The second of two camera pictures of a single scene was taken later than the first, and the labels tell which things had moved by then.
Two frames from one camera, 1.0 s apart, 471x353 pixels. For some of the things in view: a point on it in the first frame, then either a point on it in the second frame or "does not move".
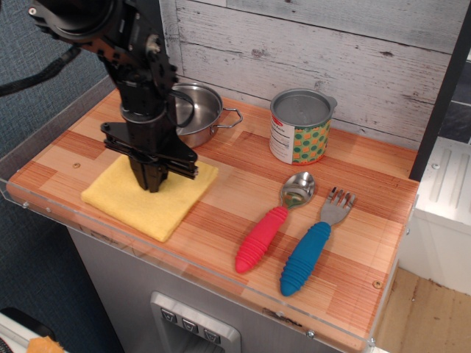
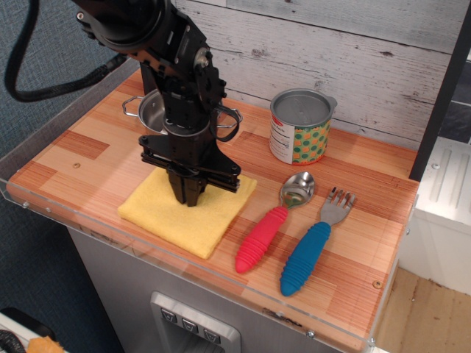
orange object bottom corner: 43,345 does not move
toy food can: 300,120 does not move
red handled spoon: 297,188 does not move
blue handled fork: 310,243 does not move
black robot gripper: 149,135 -> 190,145
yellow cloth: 112,189 -> 195,230
